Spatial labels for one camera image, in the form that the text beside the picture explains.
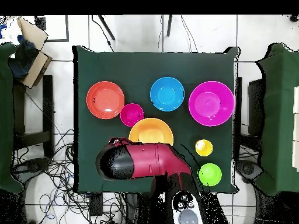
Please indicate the dark blue cloth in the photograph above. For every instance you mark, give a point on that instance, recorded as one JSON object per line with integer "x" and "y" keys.
{"x": 23, "y": 58}

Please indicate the large magenta bowl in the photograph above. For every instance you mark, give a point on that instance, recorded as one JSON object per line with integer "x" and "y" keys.
{"x": 211, "y": 103}

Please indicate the black stool frame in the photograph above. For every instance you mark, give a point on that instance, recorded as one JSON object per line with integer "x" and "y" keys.
{"x": 48, "y": 105}

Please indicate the wide red-orange bowl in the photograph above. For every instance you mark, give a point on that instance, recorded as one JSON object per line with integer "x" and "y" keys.
{"x": 105, "y": 100}

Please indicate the large orange bowl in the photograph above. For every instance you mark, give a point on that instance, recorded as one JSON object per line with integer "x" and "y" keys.
{"x": 150, "y": 130}

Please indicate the green bowl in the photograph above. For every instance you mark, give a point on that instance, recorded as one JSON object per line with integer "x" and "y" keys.
{"x": 210, "y": 174}

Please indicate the blue bowl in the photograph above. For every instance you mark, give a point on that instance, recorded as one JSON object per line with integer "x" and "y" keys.
{"x": 167, "y": 94}

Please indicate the cardboard box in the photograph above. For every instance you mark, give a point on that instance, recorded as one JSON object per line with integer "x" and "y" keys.
{"x": 35, "y": 33}

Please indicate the dark green tablecloth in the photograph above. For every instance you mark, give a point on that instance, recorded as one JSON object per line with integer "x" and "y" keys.
{"x": 140, "y": 67}

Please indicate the dark green side cloth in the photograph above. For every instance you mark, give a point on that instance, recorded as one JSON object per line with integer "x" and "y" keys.
{"x": 280, "y": 116}
{"x": 5, "y": 116}

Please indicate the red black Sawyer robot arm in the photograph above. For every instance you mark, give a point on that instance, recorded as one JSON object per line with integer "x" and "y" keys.
{"x": 144, "y": 161}

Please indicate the black cabinet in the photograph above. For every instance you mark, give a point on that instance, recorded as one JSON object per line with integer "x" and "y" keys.
{"x": 255, "y": 105}

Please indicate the small crimson bowl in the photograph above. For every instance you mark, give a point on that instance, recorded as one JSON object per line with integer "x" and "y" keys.
{"x": 130, "y": 115}

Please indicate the yellow cup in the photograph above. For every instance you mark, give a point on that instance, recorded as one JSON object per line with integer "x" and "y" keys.
{"x": 205, "y": 149}

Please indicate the grey pedestal foot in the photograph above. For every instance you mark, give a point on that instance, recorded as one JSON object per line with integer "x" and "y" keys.
{"x": 248, "y": 169}

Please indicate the black tripod leg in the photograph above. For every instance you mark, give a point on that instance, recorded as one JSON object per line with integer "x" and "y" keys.
{"x": 169, "y": 25}
{"x": 106, "y": 26}

